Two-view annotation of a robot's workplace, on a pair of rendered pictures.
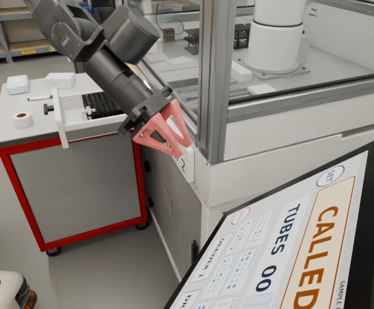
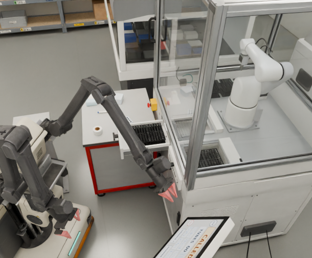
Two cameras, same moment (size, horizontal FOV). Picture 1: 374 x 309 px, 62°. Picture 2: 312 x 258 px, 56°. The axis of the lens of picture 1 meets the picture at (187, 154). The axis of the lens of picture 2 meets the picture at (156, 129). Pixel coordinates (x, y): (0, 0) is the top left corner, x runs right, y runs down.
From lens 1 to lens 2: 1.04 m
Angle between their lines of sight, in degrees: 11
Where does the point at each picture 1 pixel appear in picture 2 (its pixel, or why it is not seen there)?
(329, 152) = (248, 187)
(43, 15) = (134, 154)
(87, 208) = (123, 175)
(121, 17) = (159, 161)
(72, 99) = not seen: hidden behind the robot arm
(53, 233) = (103, 186)
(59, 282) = (104, 212)
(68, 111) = not seen: hidden behind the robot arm
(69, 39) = (142, 164)
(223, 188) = (193, 198)
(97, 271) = (125, 209)
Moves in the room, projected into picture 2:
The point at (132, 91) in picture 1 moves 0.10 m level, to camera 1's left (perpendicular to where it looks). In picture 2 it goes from (159, 181) to (139, 178)
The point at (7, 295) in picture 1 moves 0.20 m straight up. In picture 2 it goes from (83, 218) to (79, 204)
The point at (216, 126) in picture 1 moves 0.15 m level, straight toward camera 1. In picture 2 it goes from (191, 179) to (184, 202)
